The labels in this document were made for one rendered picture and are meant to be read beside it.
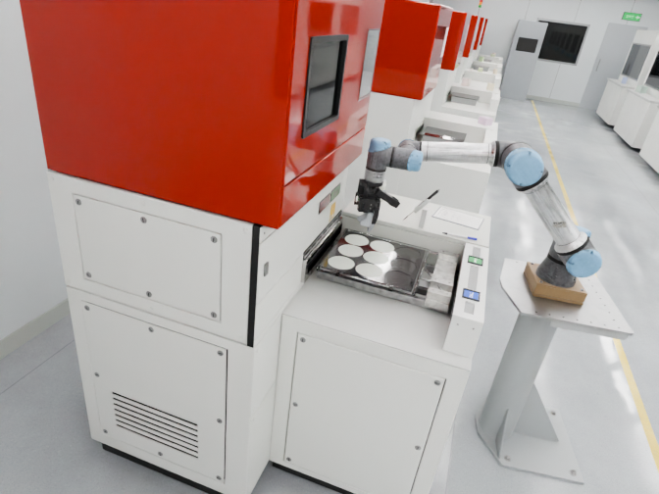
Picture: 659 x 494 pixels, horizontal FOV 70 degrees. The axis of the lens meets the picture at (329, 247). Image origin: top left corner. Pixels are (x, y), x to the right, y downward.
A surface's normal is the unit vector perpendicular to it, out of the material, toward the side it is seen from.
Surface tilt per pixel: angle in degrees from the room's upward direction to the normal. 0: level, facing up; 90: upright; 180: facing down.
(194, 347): 90
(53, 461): 0
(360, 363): 90
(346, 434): 90
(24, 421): 0
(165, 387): 90
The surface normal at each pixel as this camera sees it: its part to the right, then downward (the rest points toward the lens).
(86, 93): -0.32, 0.40
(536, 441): 0.12, -0.88
